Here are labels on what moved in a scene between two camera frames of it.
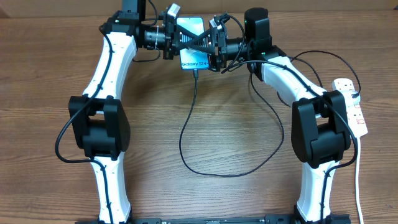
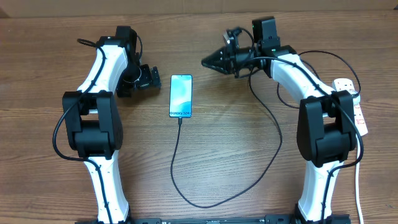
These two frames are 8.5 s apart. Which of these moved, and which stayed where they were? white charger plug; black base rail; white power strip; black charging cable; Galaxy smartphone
Moved: black charging cable; Galaxy smartphone
Stayed: black base rail; white charger plug; white power strip
